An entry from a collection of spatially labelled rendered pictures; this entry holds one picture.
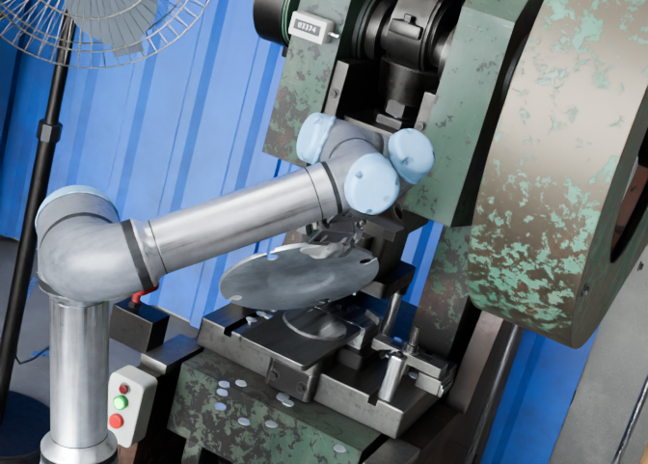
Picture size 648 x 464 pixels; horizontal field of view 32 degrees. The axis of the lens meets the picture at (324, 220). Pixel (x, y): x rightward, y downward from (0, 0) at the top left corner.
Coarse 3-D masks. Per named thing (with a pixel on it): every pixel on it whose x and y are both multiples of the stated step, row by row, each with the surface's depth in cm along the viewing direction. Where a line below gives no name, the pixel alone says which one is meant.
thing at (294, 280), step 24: (240, 264) 193; (264, 264) 195; (288, 264) 196; (312, 264) 198; (336, 264) 199; (360, 264) 201; (240, 288) 203; (264, 288) 205; (288, 288) 208; (312, 288) 209; (336, 288) 210; (360, 288) 211
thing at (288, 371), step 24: (288, 312) 215; (312, 312) 218; (240, 336) 201; (264, 336) 204; (288, 336) 206; (312, 336) 208; (336, 336) 210; (288, 360) 198; (312, 360) 200; (288, 384) 213; (312, 384) 211
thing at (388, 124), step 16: (368, 112) 216; (384, 112) 212; (368, 128) 206; (384, 128) 206; (400, 128) 208; (368, 224) 210; (368, 240) 208; (384, 240) 209; (400, 240) 217; (384, 256) 212; (400, 256) 221; (384, 272) 215
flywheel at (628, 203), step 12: (636, 156) 190; (636, 168) 221; (636, 180) 220; (636, 192) 220; (624, 204) 218; (636, 204) 219; (624, 216) 217; (624, 228) 216; (612, 240) 214; (612, 252) 214
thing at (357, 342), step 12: (324, 300) 226; (336, 300) 228; (336, 312) 222; (348, 312) 224; (360, 312) 226; (360, 324) 220; (372, 324) 221; (360, 336) 219; (372, 336) 224; (360, 348) 220
